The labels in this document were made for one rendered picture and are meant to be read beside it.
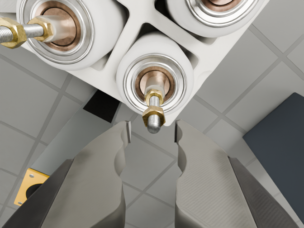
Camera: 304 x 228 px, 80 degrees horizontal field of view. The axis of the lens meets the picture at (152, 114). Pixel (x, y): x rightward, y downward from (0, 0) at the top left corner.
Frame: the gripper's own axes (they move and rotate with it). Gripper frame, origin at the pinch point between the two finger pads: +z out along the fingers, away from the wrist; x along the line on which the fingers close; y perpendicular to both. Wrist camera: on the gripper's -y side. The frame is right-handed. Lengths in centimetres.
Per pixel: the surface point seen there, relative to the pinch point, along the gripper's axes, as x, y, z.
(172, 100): 2.2, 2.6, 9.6
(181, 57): 3.1, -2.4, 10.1
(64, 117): -26.8, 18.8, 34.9
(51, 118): -31, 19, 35
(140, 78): -1.6, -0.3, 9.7
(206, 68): 7.8, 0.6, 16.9
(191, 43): 5.4, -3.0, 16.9
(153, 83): 0.0, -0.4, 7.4
